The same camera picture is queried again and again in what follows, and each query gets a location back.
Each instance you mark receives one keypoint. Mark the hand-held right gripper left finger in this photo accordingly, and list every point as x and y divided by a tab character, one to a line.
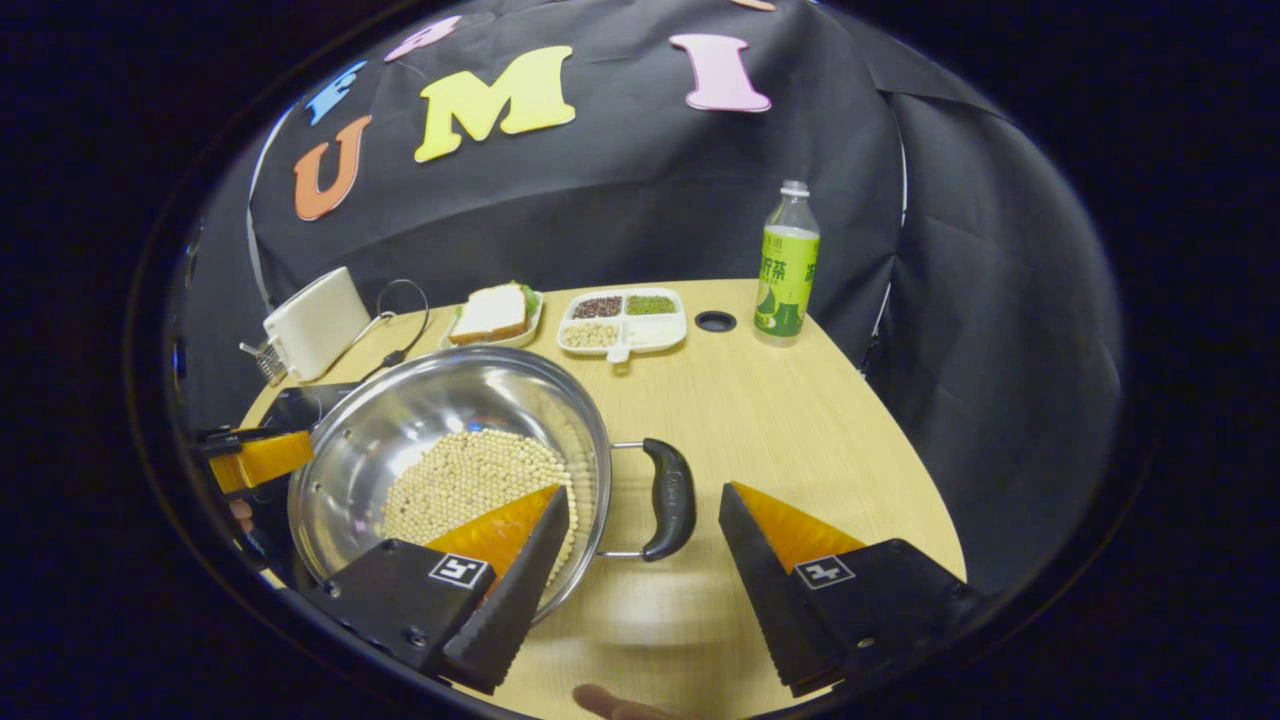
520	590

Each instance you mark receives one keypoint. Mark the pile of dark red beans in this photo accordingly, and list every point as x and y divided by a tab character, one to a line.
597	306

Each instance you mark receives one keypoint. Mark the green tea bottle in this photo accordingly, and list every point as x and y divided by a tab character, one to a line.
786	270

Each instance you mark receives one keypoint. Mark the small pile of pale beans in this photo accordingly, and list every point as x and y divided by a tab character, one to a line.
590	335

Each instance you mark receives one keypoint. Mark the white toaster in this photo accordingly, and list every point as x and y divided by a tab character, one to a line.
315	325

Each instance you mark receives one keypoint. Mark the pile of green mung beans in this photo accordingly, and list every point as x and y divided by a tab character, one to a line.
652	305

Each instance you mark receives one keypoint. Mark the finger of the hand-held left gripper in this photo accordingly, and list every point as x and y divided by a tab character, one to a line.
265	460

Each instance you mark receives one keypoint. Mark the white divided tray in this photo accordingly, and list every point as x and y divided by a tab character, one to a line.
655	332

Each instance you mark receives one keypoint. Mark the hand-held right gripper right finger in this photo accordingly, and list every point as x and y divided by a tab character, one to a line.
765	590

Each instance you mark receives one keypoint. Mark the pile of soybeans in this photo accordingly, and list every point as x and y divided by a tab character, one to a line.
460	480

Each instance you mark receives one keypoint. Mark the black induction cooktop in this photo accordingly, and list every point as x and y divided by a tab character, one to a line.
290	405

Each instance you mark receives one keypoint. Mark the black backdrop cloth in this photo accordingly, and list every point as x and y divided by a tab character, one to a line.
620	200

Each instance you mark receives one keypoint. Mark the stainless steel pot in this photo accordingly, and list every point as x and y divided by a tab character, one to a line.
430	410

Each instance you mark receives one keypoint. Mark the white sandwich plate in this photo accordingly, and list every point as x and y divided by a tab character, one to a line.
535	320

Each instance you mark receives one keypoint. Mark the sandwich with lettuce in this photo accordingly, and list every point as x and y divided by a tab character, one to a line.
490	312

